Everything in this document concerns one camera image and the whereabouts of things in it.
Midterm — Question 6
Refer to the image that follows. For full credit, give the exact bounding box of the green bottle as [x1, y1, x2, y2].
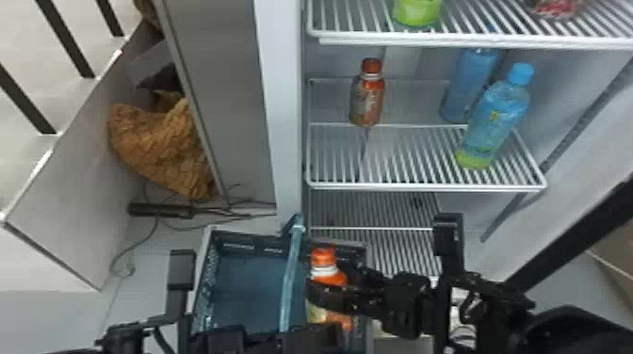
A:
[392, 0, 445, 29]

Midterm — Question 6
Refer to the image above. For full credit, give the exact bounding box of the orange bottle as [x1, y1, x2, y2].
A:
[304, 244, 355, 333]

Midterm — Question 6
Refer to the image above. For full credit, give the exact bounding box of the blue bottle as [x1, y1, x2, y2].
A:
[439, 46, 504, 124]
[454, 61, 536, 171]

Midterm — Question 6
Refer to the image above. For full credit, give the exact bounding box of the brown bottle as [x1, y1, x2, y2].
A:
[348, 56, 387, 129]

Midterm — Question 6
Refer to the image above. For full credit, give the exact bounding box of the white fridge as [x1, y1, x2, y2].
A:
[153, 0, 633, 293]

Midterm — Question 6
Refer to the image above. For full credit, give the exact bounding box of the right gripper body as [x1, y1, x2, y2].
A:
[380, 270, 438, 341]

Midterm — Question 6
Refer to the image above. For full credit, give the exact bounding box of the red snack packet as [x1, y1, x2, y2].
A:
[526, 0, 586, 21]

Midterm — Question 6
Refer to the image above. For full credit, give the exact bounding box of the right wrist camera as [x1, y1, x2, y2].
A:
[431, 212, 467, 354]

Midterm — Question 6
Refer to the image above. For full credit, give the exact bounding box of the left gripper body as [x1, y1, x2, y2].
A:
[187, 322, 349, 354]

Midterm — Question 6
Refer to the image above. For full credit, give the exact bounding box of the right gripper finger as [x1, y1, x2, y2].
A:
[337, 261, 398, 298]
[304, 281, 388, 318]

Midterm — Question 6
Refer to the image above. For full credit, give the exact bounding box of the white partition panel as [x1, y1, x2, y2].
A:
[0, 22, 171, 293]

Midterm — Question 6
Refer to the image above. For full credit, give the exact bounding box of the grey cable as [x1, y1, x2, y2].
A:
[107, 216, 166, 279]

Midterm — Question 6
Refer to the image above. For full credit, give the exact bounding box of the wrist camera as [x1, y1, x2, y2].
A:
[431, 212, 467, 354]
[166, 249, 198, 328]

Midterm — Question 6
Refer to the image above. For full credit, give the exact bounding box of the brown cloth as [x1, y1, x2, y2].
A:
[106, 89, 218, 201]

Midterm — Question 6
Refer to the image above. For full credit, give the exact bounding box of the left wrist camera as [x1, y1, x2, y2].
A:
[166, 249, 198, 328]

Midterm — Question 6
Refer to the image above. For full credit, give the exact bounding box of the blue basket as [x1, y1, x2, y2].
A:
[189, 213, 375, 354]

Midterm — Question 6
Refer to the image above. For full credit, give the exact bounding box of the black power strip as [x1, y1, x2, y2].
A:
[126, 201, 196, 220]

